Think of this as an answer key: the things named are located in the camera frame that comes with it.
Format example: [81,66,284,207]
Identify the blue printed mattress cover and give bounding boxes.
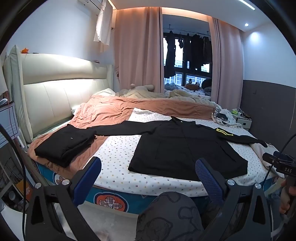
[35,160,285,212]

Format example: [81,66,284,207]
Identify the black jacket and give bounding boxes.
[87,116,268,181]

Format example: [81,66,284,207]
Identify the white hanging shirt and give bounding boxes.
[93,0,114,47]

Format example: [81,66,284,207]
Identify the grey bedside table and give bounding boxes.
[233,108,252,130]

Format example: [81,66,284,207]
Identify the orange blanket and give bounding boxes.
[28,95,222,173]

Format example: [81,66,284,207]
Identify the beige cloth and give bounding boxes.
[250,142,278,172]

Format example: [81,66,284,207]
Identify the cream padded headboard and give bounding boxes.
[2,45,115,143]

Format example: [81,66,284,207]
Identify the ceiling strip light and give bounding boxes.
[238,0,256,10]

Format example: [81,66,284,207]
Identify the grey patterned pants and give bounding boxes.
[135,191,245,241]

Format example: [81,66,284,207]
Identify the pink curtain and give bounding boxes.
[113,6,165,93]
[209,17,244,109]

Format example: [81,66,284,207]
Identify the orange box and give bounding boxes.
[16,180,31,202]

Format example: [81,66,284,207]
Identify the white pillow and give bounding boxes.
[94,88,116,96]

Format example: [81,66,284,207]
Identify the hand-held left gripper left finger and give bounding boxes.
[24,157,102,241]

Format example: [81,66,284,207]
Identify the person's right hand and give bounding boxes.
[279,178,296,215]

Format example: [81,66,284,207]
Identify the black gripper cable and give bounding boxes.
[265,133,296,186]
[0,124,27,241]

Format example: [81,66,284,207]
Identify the row of hanging dark clothes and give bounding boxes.
[165,30,213,78]

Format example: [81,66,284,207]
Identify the stack of black clothes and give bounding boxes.
[34,124,97,168]

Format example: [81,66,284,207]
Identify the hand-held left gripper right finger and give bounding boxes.
[195,158,272,241]

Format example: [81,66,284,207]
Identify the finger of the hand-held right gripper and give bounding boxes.
[262,152,281,164]

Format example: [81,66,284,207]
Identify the beige plush toy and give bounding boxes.
[129,84,154,92]

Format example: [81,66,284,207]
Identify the window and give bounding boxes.
[163,32,213,87]

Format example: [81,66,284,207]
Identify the white patterned cloth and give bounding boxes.
[211,108,242,127]

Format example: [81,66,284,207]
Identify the white floral bed sheet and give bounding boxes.
[94,108,275,197]

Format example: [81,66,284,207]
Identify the cream fluffy blanket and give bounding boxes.
[116,86,216,103]

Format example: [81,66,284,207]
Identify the brown plush toy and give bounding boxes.
[185,79,201,90]

